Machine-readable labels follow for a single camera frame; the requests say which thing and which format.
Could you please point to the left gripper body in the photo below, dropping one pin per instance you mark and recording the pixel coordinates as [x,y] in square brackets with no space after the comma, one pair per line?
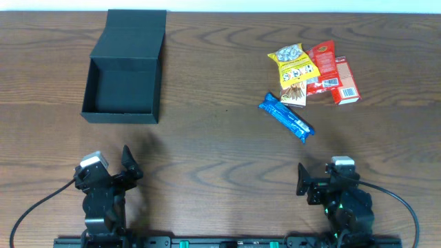
[115,180]

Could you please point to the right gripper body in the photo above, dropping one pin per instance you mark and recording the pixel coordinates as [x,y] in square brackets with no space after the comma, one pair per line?
[318,188]

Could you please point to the blue Oreo cookie pack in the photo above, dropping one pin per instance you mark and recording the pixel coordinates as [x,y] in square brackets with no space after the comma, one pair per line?
[297,126]

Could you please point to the black gift box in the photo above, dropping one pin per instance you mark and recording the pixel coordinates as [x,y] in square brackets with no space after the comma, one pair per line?
[125,72]

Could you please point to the brown Pocky box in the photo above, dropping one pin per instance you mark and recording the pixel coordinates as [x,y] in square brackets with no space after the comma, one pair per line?
[294,95]

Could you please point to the red cardboard snack box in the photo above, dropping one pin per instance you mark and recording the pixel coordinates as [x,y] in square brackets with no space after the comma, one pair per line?
[348,92]

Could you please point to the yellow Hacks candy bag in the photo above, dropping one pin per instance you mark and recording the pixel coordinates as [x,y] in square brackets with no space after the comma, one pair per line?
[294,65]

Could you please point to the red snack bag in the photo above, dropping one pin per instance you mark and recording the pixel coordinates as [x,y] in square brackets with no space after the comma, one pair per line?
[323,56]

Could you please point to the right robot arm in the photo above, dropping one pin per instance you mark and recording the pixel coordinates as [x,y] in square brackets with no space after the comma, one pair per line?
[347,208]

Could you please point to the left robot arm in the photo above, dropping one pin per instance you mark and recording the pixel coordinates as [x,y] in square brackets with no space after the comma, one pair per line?
[104,202]

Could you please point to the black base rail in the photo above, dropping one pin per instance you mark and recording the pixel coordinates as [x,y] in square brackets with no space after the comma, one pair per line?
[167,242]

